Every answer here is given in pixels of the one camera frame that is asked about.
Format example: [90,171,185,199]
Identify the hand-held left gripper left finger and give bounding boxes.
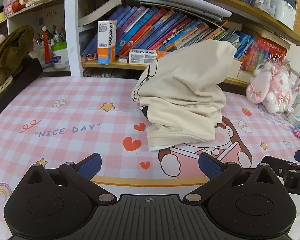
[20,152,118,204]

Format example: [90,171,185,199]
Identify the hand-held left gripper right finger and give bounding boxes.
[182,152,283,204]

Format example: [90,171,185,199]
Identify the cream t-shirt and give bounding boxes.
[131,39,237,152]

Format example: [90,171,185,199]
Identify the pink checkered table mat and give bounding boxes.
[0,76,300,240]

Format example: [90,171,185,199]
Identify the pink plush bunny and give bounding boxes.
[246,54,294,113]

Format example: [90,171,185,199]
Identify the small beige box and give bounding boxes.
[230,59,243,78]

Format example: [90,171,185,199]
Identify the pink scissors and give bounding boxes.
[81,53,97,62]

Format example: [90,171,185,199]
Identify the black electronic keyboard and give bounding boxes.
[0,57,43,127]

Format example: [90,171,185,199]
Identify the white pen cup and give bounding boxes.
[51,42,70,70]

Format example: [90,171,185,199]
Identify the white orange blue box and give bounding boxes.
[97,20,117,65]

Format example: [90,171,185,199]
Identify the red tassel charm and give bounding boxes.
[41,24,52,64]

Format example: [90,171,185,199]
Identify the bunch of pens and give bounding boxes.
[33,25,67,46]

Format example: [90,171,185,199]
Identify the white wooden bookshelf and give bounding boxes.
[0,0,300,90]

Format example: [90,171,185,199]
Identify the olive green garment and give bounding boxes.
[0,25,35,85]

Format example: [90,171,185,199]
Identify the white storage container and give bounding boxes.
[260,0,297,30]

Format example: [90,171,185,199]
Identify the row of colourful books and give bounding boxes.
[81,4,288,72]

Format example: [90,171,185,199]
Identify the thick cream-paged book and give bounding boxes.
[79,0,127,27]

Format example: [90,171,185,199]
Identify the white tablet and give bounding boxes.
[157,0,232,18]

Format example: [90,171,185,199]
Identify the cream woven strap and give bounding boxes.
[0,76,13,98]

